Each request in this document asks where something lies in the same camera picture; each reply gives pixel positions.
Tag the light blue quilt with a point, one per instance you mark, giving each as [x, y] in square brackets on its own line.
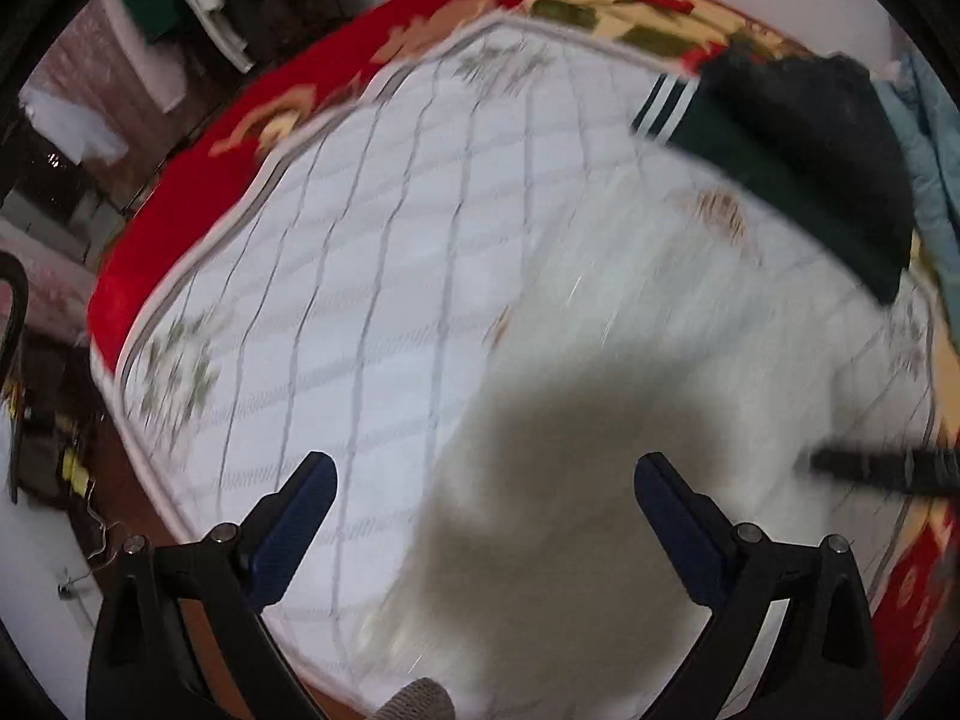
[930, 165]

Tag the white fuzzy cardigan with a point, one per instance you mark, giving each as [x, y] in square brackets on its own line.
[637, 390]

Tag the white cloth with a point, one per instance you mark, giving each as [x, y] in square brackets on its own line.
[71, 120]

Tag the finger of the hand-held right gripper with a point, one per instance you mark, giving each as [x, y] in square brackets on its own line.
[877, 469]

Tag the white diamond quilted mat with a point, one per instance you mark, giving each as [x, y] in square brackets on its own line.
[322, 277]

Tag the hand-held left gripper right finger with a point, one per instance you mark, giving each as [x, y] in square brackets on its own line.
[675, 517]

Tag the black and green hooded jacket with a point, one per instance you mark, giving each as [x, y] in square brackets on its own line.
[810, 157]

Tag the black curved tube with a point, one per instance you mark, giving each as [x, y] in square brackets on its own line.
[16, 360]

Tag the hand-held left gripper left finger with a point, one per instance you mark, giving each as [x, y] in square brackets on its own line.
[296, 517]

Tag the pink fleece blanket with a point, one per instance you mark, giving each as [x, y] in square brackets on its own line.
[161, 71]

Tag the red floral blanket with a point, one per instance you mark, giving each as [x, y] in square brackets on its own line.
[172, 240]

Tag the white puffer jacket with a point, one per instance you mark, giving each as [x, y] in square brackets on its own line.
[210, 0]

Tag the dark green garment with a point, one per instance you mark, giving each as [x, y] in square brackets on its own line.
[150, 4]

